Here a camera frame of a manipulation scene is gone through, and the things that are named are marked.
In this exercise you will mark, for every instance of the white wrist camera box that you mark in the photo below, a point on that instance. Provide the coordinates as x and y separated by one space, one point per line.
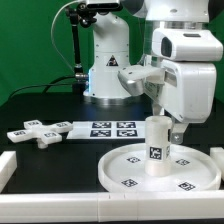
186 45

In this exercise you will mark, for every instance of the overhead camera bar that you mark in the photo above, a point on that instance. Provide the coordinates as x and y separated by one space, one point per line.
100 6

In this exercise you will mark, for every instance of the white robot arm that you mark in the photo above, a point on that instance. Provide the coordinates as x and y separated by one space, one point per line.
111 50

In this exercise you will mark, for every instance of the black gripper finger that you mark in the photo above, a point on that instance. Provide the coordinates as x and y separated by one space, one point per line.
177 133

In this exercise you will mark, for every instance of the white cross-shaped table base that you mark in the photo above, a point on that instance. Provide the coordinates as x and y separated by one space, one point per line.
44 134

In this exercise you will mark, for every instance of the white marker sheet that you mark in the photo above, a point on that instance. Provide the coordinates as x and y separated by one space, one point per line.
107 130

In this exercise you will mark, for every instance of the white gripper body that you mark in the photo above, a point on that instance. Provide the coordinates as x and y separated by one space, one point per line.
183 89

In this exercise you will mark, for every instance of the white left fence block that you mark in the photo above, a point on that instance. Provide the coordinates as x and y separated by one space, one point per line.
8 164

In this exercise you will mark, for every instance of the white front fence rail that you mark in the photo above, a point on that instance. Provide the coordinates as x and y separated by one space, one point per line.
104 207

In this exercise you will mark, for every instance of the white round table top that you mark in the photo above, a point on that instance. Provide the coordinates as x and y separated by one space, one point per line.
123 170

